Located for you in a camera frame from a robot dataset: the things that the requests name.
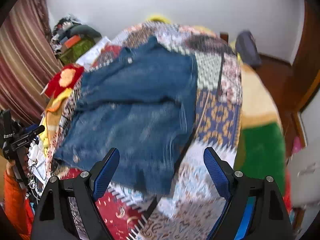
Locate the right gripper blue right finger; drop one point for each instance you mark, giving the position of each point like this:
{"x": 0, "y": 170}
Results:
{"x": 220, "y": 173}

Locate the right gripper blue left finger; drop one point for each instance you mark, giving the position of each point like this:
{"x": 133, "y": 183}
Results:
{"x": 102, "y": 173}

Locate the blue denim jacket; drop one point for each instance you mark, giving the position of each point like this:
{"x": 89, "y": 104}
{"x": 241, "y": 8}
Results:
{"x": 143, "y": 104}

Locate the person's left hand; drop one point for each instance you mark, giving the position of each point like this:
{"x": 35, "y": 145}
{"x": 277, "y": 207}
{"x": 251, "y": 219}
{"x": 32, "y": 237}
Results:
{"x": 12, "y": 168}

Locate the yellow orange cloth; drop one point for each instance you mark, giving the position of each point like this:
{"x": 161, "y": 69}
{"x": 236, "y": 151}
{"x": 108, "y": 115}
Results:
{"x": 51, "y": 117}

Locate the green yellow fleece blanket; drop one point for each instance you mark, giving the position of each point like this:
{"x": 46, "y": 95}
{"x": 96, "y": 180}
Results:
{"x": 261, "y": 147}

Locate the patchwork patterned bedspread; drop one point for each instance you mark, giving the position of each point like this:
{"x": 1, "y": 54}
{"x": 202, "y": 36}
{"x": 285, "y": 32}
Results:
{"x": 193, "y": 205}

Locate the red yellow crochet flower cushion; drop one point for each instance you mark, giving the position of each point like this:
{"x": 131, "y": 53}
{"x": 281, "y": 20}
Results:
{"x": 63, "y": 80}

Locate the white cabinet with heart stickers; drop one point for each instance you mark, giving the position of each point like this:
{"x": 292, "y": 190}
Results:
{"x": 303, "y": 169}

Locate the striped maroon curtain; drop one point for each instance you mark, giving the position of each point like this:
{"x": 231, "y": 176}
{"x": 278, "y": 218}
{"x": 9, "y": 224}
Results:
{"x": 27, "y": 60}

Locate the pile of clutter on shelf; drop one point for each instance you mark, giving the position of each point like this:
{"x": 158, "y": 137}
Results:
{"x": 71, "y": 39}

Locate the grey blue backpack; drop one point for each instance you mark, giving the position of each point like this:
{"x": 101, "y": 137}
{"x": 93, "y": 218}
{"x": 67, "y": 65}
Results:
{"x": 246, "y": 47}

